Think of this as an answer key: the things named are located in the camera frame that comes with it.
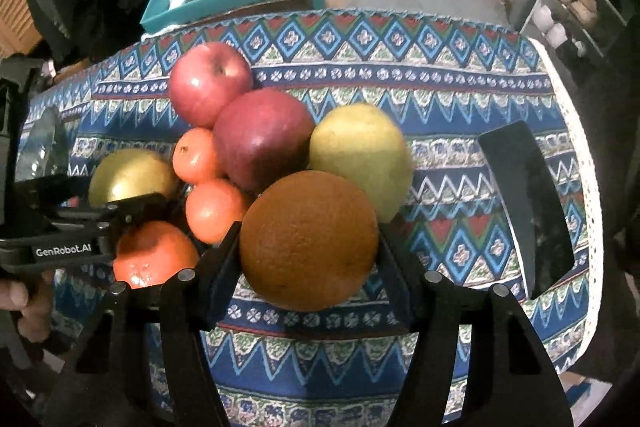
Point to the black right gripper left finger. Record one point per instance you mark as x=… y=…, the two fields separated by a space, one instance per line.
x=106 y=379

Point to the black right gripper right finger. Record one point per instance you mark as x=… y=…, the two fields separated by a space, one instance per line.
x=511 y=380

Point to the large orange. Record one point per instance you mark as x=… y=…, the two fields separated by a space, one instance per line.
x=309 y=242

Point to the left hand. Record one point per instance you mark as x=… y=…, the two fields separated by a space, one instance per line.
x=34 y=322

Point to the large tangerine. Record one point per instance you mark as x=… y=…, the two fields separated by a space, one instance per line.
x=153 y=253

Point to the clear glass bowl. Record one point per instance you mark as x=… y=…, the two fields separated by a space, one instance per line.
x=45 y=152

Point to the small tangerine middle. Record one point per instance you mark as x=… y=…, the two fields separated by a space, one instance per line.
x=212 y=208

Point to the small tangerine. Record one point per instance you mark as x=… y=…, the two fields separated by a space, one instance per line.
x=212 y=208
x=195 y=159

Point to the small tangerine upper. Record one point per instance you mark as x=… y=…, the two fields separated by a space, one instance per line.
x=195 y=159

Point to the yellow green pear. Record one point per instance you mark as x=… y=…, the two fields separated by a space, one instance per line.
x=362 y=144

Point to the dark red apple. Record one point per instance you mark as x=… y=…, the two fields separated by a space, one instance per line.
x=261 y=137

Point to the wooden louvered wardrobe door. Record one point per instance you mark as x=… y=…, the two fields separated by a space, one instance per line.
x=18 y=33

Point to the pink red apple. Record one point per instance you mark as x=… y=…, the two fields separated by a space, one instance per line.
x=207 y=79

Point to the white shoe rack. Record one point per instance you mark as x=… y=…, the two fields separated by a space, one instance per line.
x=588 y=27

